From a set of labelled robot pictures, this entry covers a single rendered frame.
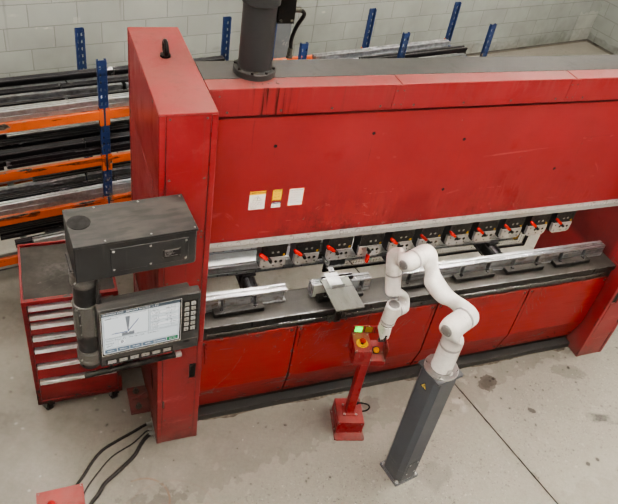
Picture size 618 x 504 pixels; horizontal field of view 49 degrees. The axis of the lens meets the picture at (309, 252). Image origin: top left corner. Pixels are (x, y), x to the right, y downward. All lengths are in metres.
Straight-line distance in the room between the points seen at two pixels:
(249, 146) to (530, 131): 1.64
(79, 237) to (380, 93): 1.56
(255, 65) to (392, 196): 1.15
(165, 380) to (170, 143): 1.55
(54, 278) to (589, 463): 3.62
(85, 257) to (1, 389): 2.18
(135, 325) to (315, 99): 1.31
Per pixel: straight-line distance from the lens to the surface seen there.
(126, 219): 2.87
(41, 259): 4.18
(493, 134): 3.93
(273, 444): 4.51
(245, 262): 4.15
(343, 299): 4.00
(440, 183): 3.95
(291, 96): 3.21
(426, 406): 3.91
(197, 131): 2.94
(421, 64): 3.68
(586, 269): 5.14
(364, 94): 3.35
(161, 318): 3.10
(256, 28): 3.11
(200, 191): 3.12
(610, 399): 5.63
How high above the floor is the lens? 3.72
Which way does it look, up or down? 40 degrees down
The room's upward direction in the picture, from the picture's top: 11 degrees clockwise
